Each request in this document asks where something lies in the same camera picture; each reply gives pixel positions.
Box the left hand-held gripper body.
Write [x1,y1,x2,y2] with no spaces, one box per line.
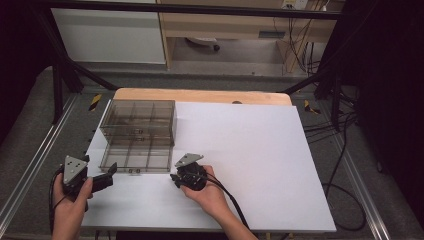
[59,155,115,205]

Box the smoky plastic drawer box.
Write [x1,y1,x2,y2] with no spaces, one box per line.
[99,99,178,148]

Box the light wooden table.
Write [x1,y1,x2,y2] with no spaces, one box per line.
[113,87,293,107]

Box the person's left hand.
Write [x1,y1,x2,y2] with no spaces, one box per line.
[52,173,95,219]

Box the person's right hand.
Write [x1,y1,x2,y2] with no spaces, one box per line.
[179,165,232,218]

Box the white power strip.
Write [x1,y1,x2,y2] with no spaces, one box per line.
[281,0,310,11]

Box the white cabinet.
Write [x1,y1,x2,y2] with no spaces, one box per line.
[50,0,167,65]

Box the office chair base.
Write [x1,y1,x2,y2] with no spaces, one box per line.
[184,36,221,53]

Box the smoky plastic divided drawer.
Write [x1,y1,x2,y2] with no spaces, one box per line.
[98,137,175,175]

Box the left hand-held gripper cable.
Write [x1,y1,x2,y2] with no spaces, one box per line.
[48,167,66,235]

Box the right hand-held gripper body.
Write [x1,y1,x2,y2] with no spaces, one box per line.
[174,152,210,192]

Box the light wooden desk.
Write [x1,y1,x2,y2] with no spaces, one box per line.
[156,0,345,72]

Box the aluminium floor rail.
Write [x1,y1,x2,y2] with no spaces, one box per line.
[328,113,392,240]
[0,94,79,234]

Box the bundle of hanging cables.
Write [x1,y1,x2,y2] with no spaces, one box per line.
[272,8,329,76]

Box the black metal frame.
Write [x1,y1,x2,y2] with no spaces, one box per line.
[31,0,354,126]

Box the black floor cable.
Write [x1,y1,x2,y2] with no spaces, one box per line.
[301,84,368,232]

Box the yellow black tape strip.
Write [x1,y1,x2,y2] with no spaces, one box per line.
[88,93,103,112]
[303,99,322,115]

